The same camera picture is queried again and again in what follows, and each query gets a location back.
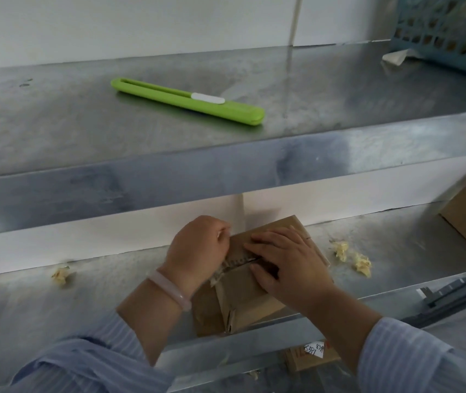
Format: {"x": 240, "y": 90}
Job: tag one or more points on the person's left hand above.
{"x": 194, "y": 247}

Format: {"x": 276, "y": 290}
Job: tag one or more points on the person's right hand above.
{"x": 294, "y": 268}

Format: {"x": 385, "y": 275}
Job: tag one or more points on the person's left fingers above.
{"x": 221, "y": 235}

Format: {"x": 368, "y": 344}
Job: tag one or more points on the person's right little finger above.
{"x": 292, "y": 230}

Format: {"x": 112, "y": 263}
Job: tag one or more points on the person's right thumb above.
{"x": 263, "y": 279}

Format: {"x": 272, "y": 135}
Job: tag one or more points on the person's right middle finger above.
{"x": 263, "y": 248}

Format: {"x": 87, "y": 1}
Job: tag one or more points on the small brown cardboard box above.
{"x": 249, "y": 302}

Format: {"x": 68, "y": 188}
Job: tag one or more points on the printed packing tape strip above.
{"x": 233, "y": 263}

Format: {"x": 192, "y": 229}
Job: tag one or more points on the person's right forearm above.
{"x": 364, "y": 335}

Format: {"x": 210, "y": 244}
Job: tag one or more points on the person's left forearm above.
{"x": 142, "y": 323}

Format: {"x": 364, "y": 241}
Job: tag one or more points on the crumpled yellow tape scrap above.
{"x": 61, "y": 275}
{"x": 362, "y": 264}
{"x": 341, "y": 250}

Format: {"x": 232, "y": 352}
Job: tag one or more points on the white handwritten label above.
{"x": 314, "y": 349}

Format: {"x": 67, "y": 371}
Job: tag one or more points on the cardboard box with white label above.
{"x": 298, "y": 360}

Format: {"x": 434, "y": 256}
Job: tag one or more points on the green utility knife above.
{"x": 188, "y": 101}

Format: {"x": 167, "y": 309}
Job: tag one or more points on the metal shelf board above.
{"x": 93, "y": 290}
{"x": 93, "y": 130}

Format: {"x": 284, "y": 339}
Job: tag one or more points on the pale tape scrap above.
{"x": 396, "y": 57}

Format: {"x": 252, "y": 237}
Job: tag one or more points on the blue plastic basket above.
{"x": 454, "y": 32}

